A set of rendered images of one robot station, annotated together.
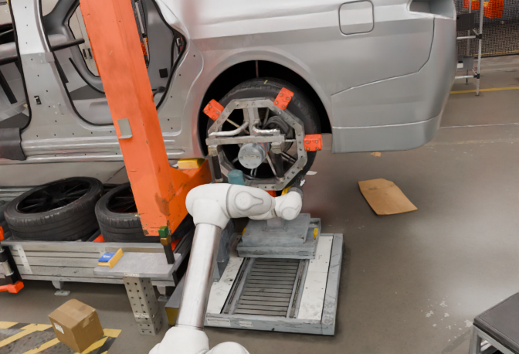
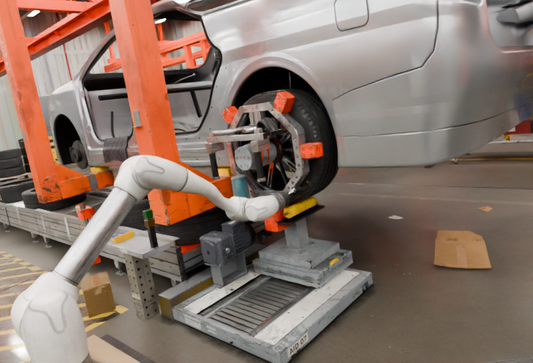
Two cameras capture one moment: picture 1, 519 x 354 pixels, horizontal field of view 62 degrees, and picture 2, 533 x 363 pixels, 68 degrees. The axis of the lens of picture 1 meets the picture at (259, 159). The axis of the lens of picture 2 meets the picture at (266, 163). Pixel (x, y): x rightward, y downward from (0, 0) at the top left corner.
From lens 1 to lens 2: 118 cm
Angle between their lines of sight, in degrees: 29
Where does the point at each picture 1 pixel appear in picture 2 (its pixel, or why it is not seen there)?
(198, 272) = (89, 227)
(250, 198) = (144, 163)
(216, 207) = (128, 173)
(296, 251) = (301, 275)
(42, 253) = not seen: hidden behind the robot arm
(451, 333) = not seen: outside the picture
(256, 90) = (266, 97)
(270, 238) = (281, 257)
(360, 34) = (356, 28)
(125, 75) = (135, 70)
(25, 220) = not seen: hidden behind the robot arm
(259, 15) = (269, 22)
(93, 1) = (116, 10)
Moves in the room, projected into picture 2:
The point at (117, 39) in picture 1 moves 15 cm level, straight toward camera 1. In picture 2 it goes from (129, 40) to (114, 36)
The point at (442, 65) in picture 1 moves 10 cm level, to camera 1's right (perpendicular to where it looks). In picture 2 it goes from (457, 59) to (485, 54)
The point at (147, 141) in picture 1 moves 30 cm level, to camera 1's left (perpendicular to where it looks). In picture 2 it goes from (151, 131) to (110, 136)
